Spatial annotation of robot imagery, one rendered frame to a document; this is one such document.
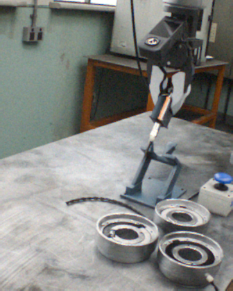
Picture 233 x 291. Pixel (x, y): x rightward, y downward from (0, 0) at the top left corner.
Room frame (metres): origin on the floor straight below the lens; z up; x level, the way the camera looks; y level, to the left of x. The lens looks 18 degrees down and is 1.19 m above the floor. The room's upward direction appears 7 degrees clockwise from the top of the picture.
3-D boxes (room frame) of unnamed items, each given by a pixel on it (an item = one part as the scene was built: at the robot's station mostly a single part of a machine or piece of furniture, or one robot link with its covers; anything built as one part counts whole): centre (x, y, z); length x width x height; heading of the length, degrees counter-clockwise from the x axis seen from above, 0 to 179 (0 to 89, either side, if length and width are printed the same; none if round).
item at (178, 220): (0.67, -0.14, 0.82); 0.10 x 0.10 x 0.04
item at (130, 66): (3.43, -0.35, 0.39); 1.50 x 0.62 x 0.78; 149
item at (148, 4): (3.24, -0.30, 1.10); 0.62 x 0.61 x 0.65; 149
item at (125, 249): (0.59, -0.04, 0.82); 0.10 x 0.10 x 0.04
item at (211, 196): (0.79, -0.24, 0.82); 0.08 x 0.07 x 0.05; 149
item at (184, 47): (0.82, -0.10, 1.14); 0.09 x 0.08 x 0.12; 150
